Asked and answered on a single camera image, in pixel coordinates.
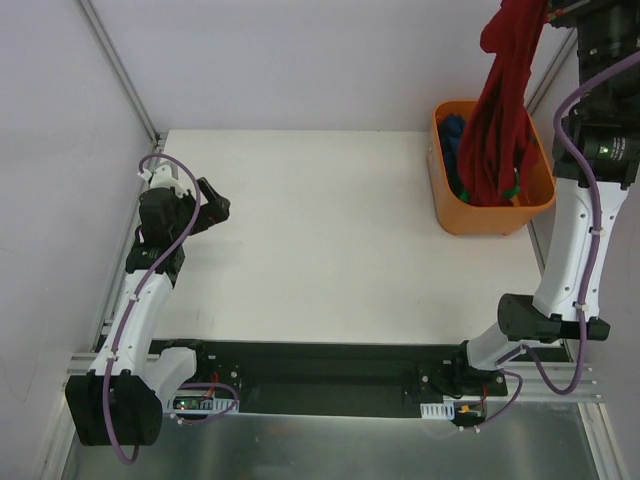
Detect aluminium corner post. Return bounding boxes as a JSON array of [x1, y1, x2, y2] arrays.
[[525, 28, 578, 115], [74, 0, 166, 147]]

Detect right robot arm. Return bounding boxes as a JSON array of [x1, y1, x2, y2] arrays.
[[450, 1, 639, 395]]

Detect blue t-shirt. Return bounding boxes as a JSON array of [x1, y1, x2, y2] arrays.
[[437, 114, 466, 195]]

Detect orange plastic basket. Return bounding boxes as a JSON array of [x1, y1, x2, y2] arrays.
[[426, 99, 556, 236]]

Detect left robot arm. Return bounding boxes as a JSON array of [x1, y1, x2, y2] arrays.
[[65, 177, 231, 446]]

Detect left aluminium corner post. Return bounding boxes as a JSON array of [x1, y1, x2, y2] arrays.
[[74, 0, 166, 147]]

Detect aluminium frame rail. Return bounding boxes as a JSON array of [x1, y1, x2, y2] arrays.
[[64, 352, 604, 404]]

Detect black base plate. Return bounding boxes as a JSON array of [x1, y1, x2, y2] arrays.
[[149, 339, 507, 418]]

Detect right aluminium corner post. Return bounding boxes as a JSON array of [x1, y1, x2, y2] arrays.
[[525, 28, 578, 115]]

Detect red t-shirt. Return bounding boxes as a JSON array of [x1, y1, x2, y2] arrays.
[[457, 0, 547, 204]]

